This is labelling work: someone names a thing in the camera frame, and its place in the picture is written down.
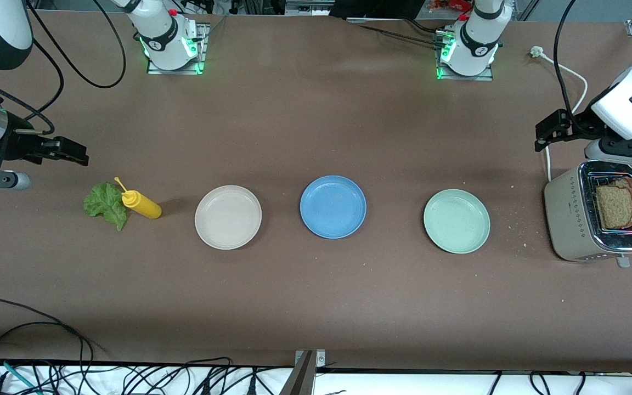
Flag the green lettuce leaf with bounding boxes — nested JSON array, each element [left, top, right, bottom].
[[83, 182, 129, 232]]

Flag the yellow mustard squeeze bottle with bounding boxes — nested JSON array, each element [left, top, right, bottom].
[[114, 177, 162, 220]]

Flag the pale green plate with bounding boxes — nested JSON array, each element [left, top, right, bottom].
[[423, 189, 491, 254]]

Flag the beige plate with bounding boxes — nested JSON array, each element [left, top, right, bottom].
[[194, 185, 263, 251]]

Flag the blue plate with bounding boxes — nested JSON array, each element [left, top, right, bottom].
[[300, 175, 367, 239]]

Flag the beige chrome toaster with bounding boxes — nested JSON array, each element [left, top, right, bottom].
[[544, 159, 632, 268]]

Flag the red snack packet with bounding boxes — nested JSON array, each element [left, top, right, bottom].
[[427, 0, 473, 13]]

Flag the grey metal bar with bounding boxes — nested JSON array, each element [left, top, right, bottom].
[[279, 351, 317, 395]]

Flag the white toaster power cable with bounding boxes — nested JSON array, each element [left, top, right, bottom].
[[530, 46, 589, 183]]

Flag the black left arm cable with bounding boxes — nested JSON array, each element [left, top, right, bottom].
[[554, 0, 594, 132]]

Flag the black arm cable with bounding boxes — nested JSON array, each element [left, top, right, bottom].
[[554, 0, 594, 132], [0, 0, 128, 138]]

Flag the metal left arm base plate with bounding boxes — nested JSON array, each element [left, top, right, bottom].
[[435, 27, 495, 82]]

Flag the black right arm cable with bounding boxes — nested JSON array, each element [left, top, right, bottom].
[[0, 0, 128, 138]]

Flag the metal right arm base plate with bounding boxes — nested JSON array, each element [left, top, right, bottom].
[[146, 22, 210, 75]]

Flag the black base supply cable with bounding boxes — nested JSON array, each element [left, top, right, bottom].
[[346, 16, 454, 47]]

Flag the black looped cable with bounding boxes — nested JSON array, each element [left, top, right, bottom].
[[0, 299, 94, 395]]

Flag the teal cable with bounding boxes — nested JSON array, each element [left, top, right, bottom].
[[0, 358, 40, 395]]

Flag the black cable bundle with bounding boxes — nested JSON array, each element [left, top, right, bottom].
[[97, 358, 295, 395]]

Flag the small metal bracket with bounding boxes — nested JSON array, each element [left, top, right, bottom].
[[294, 349, 326, 367]]

